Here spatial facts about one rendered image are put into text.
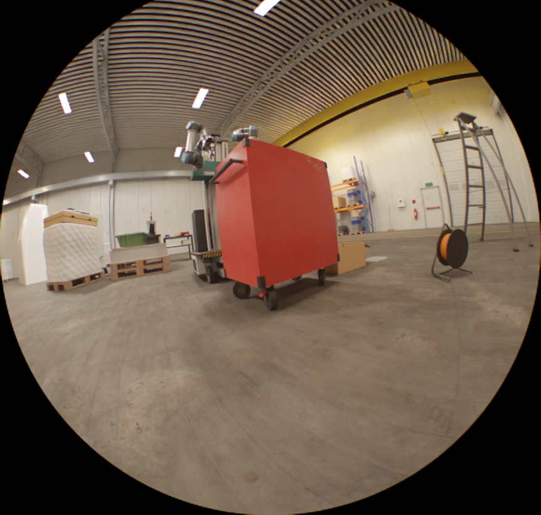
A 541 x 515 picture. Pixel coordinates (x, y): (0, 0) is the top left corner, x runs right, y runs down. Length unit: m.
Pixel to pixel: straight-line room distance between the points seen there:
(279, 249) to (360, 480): 0.93
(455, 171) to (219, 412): 11.28
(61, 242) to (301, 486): 3.56
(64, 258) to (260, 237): 3.25
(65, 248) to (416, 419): 3.78
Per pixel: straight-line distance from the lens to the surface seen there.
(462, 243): 1.47
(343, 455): 0.43
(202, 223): 2.20
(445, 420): 0.52
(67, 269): 3.51
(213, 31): 8.64
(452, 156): 11.35
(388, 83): 9.27
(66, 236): 3.55
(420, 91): 8.77
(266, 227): 0.86
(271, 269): 0.88
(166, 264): 3.41
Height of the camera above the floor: 0.41
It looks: 3 degrees down
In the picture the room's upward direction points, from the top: 7 degrees counter-clockwise
